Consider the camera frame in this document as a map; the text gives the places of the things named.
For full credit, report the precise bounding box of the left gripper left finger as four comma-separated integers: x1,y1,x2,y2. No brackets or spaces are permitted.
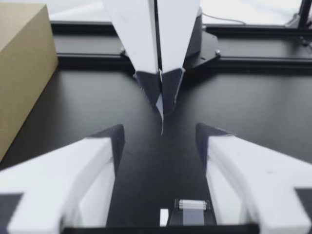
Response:
0,124,126,234

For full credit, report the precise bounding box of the black tape dispenser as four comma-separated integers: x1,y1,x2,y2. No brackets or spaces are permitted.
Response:
158,197,217,227

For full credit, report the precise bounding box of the thin grey cable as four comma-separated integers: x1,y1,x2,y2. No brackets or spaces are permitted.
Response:
201,12,247,25

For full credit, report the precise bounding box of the cardboard box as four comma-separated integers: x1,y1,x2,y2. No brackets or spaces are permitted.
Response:
0,3,59,163

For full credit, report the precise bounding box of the black frame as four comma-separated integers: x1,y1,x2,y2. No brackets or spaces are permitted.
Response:
50,0,312,72

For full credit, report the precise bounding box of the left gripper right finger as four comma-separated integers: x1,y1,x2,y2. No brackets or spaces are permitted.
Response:
195,122,312,234

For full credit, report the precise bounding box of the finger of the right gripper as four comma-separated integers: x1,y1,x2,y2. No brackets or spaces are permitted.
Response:
157,0,203,118
103,0,162,111

